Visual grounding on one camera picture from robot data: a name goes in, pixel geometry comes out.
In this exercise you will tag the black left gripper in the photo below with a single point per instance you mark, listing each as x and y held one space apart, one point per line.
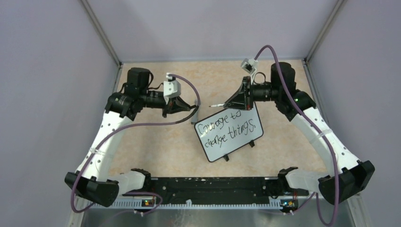
175 105

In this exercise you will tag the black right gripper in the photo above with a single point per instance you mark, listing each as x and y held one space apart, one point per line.
241 100

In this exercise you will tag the black and white marker pen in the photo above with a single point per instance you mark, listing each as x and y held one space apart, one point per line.
216 105

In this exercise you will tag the white board with black frame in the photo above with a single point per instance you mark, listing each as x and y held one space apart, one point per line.
227 131

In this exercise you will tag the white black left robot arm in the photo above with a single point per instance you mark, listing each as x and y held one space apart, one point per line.
91 180

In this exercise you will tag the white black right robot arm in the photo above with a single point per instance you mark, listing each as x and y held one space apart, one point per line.
346 174

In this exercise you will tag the grey plastic block rod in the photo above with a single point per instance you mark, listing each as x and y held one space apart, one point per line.
195 117

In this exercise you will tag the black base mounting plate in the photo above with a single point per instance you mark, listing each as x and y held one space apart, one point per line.
219 190

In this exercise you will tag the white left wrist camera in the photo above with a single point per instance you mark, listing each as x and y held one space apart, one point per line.
171 87

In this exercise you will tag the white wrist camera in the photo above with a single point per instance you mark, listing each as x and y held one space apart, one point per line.
171 87
249 65

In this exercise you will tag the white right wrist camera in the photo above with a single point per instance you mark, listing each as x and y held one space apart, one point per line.
249 65

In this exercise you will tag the white cable duct strip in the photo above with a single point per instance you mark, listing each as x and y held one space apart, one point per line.
136 204

